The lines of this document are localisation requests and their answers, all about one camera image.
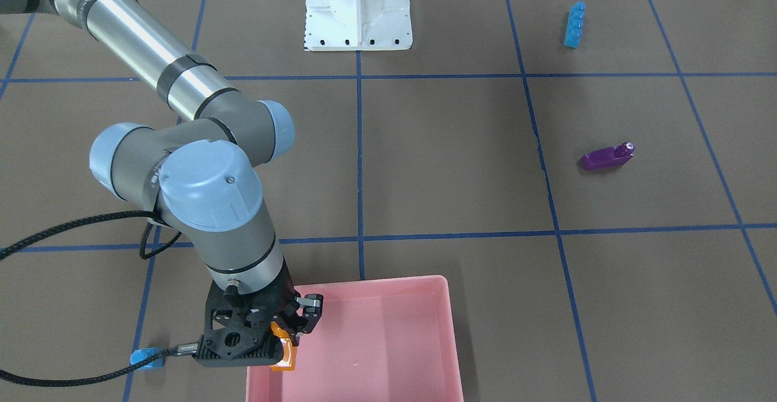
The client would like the pink plastic box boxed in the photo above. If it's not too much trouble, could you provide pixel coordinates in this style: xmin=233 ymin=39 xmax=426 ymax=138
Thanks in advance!
xmin=245 ymin=275 xmax=464 ymax=401

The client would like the orange toy block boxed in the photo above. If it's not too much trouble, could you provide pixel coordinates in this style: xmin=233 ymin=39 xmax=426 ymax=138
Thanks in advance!
xmin=270 ymin=322 xmax=297 ymax=372

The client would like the purple curved toy block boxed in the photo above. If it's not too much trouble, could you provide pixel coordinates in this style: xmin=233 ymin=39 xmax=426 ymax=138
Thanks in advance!
xmin=580 ymin=142 xmax=635 ymax=171

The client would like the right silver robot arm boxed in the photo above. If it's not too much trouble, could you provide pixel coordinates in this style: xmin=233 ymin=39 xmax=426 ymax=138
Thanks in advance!
xmin=2 ymin=0 xmax=323 ymax=371

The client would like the long blue toy block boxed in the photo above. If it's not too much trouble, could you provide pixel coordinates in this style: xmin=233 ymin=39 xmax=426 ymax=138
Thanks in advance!
xmin=563 ymin=1 xmax=586 ymax=49

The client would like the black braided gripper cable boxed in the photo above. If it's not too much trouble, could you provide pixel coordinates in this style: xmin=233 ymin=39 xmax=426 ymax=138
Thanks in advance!
xmin=0 ymin=209 xmax=201 ymax=387

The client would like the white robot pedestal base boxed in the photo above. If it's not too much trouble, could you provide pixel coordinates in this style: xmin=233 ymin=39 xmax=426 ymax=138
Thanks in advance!
xmin=304 ymin=0 xmax=413 ymax=52

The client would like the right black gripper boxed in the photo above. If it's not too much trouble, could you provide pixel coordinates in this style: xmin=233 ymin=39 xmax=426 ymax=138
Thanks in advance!
xmin=192 ymin=274 xmax=324 ymax=368

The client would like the small blue toy block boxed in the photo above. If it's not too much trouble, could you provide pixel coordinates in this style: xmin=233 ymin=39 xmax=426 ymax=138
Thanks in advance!
xmin=129 ymin=347 xmax=165 ymax=370

